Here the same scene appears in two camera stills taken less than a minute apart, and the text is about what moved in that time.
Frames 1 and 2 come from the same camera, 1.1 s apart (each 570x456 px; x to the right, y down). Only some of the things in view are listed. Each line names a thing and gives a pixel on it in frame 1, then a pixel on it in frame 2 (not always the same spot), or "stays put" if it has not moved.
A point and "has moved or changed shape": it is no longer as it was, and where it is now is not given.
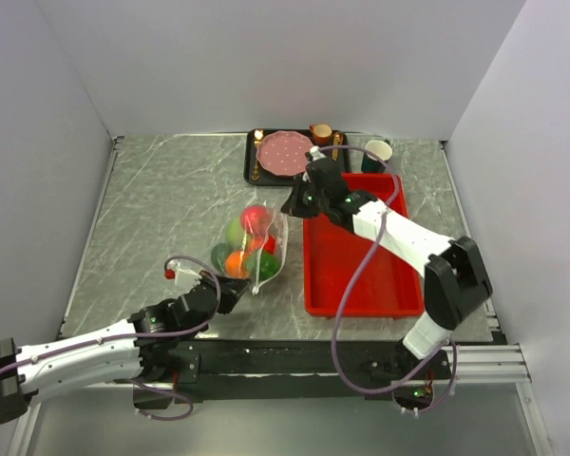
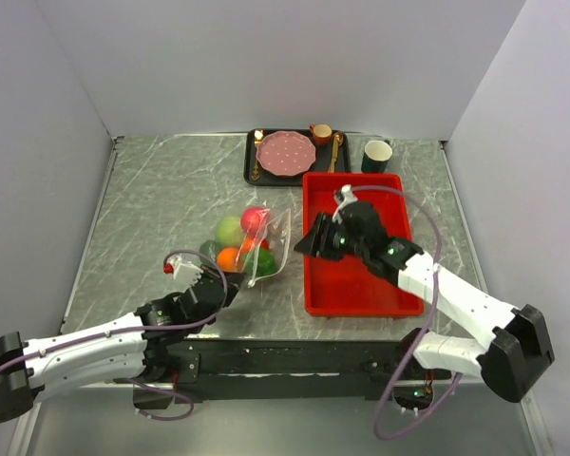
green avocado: [218, 255] to [209, 249]
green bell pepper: [263, 265] stays put
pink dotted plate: [283, 153] stays put
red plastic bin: [333, 257] stays put
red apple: [256, 219] stays put
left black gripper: [232, 290] stays put
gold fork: [257, 135] stays put
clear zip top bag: [254, 246] has moved or changed shape
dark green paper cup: [370, 163] stays put
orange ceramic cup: [321, 133] stays put
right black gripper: [294, 206] to [312, 243]
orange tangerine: [237, 265] has moved or changed shape
